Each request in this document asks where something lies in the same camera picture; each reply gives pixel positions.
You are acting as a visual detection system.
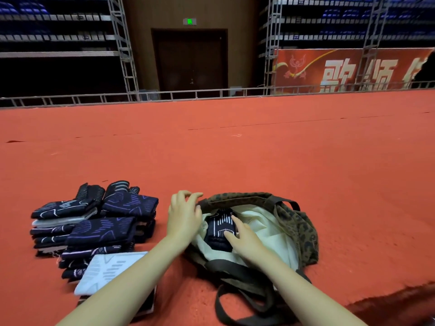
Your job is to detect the low metal truss railing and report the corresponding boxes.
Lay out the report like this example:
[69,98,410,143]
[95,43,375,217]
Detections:
[0,80,435,109]

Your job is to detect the white patterned folded cloth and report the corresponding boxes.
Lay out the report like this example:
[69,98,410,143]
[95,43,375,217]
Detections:
[74,251,149,297]

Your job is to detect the dark brown double door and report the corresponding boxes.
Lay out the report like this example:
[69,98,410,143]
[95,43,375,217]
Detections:
[151,28,229,93]

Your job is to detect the dark patterned cloth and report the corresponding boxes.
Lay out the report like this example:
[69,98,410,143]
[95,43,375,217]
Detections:
[203,208,238,252]

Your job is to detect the pile of dark patterned cloths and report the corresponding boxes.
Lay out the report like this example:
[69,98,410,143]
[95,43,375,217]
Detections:
[30,180,160,283]

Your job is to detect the red banner with white print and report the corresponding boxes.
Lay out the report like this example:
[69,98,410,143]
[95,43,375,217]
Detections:
[273,47,435,94]

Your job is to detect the person's left hand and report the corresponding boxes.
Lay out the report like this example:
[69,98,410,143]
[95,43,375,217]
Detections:
[166,190,204,250]

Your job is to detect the leopard print tote bag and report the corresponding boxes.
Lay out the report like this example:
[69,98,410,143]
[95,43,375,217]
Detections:
[185,192,320,326]

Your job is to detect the person's right forearm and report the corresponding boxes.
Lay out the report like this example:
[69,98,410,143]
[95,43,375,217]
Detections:
[251,252,369,326]

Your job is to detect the person's left forearm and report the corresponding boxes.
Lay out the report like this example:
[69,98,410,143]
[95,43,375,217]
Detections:
[56,235,191,326]

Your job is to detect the person's right hand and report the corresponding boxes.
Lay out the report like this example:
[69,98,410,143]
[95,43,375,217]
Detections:
[223,215,273,267]

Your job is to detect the rows of blue bleacher seats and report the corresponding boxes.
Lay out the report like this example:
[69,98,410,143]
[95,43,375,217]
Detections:
[0,0,127,99]
[258,0,435,50]

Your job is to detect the metal truss tower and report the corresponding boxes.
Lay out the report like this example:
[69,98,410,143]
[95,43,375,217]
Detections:
[107,0,141,101]
[263,0,283,96]
[355,0,392,91]

